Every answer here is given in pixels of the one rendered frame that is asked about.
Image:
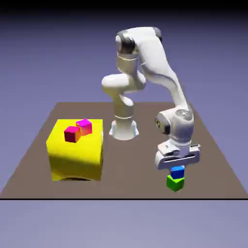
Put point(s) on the small blue cube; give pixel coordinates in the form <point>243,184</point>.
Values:
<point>177,172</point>

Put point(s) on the small red cube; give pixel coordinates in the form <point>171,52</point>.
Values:
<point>71,134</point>

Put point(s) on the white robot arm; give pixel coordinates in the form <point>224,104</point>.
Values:
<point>155,58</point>

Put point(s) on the small magenta cube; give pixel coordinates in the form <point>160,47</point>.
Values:
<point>85,127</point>

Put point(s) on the small green cube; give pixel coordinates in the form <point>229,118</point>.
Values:
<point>175,184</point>

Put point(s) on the large yellow box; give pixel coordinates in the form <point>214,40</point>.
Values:
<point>75,153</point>

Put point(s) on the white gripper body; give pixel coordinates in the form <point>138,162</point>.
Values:
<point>177,159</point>

